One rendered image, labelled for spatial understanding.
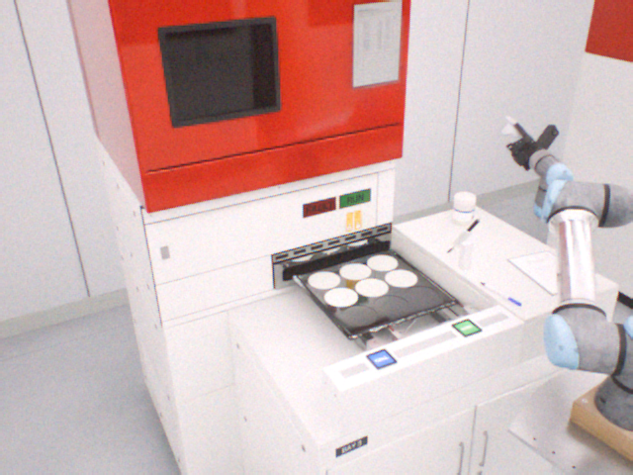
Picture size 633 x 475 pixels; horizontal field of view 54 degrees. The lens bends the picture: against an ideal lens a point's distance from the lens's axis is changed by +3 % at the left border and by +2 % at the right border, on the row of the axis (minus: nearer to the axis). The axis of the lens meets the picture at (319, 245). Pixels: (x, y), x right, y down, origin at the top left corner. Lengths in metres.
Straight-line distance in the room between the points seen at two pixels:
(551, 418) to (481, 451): 0.34
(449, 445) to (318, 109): 0.99
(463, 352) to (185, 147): 0.88
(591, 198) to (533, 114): 2.91
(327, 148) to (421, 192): 2.42
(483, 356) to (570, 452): 0.29
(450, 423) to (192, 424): 0.88
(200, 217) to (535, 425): 1.03
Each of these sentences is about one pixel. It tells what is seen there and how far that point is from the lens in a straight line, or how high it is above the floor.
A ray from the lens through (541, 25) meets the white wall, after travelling 4.44.
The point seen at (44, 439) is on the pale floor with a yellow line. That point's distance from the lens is 2.93.
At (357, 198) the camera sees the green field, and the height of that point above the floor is 1.10.
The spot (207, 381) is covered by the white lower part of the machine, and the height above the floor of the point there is 0.57.
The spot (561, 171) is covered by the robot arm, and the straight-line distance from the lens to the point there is 2.07.
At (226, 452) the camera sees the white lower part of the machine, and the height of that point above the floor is 0.23.
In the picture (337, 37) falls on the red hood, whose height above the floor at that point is 1.61.
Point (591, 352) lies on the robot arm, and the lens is 1.49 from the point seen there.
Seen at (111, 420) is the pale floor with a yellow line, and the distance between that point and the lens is 2.91.
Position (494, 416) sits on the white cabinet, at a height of 0.66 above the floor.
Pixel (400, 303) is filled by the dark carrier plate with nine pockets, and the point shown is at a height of 0.90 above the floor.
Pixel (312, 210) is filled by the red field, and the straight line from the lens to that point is 1.92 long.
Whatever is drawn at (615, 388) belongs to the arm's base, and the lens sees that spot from 1.59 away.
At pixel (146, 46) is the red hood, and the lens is 1.56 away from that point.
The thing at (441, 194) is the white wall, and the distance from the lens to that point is 4.30.
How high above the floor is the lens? 1.93
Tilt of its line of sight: 29 degrees down
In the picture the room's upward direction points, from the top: 1 degrees counter-clockwise
